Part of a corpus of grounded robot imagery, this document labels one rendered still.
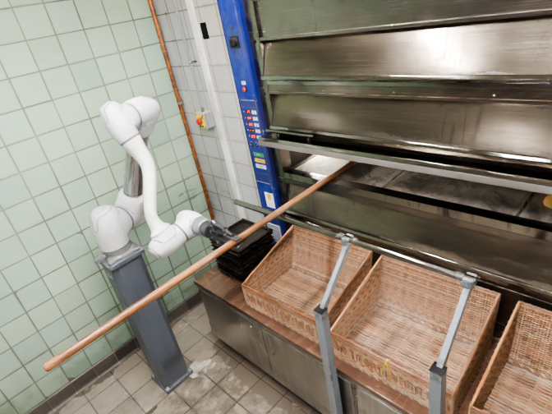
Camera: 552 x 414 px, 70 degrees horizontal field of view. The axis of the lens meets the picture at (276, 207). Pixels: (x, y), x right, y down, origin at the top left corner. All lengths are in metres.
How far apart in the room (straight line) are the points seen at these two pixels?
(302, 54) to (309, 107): 0.25
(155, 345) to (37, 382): 0.81
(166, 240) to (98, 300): 1.17
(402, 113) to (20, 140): 1.93
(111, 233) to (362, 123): 1.35
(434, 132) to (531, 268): 0.63
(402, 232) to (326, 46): 0.91
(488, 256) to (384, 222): 0.48
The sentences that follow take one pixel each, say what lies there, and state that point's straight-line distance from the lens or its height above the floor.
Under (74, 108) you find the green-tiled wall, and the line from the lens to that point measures 2.59.
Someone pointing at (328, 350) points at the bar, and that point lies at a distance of 1.78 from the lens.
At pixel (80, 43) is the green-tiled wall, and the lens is 2.62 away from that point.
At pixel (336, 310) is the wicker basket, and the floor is 0.72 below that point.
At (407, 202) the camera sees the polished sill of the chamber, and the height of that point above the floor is 1.17.
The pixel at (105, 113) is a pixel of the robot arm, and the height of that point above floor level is 1.76.
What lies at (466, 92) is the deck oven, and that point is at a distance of 1.59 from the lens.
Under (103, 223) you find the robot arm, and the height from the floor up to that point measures 1.22.
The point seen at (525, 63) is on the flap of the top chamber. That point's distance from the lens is 1.50.
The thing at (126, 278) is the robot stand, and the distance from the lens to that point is 2.31.
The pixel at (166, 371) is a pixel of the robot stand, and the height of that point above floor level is 0.15.
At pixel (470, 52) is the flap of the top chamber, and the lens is 1.56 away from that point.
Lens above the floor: 2.07
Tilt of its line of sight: 28 degrees down
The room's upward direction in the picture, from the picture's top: 11 degrees counter-clockwise
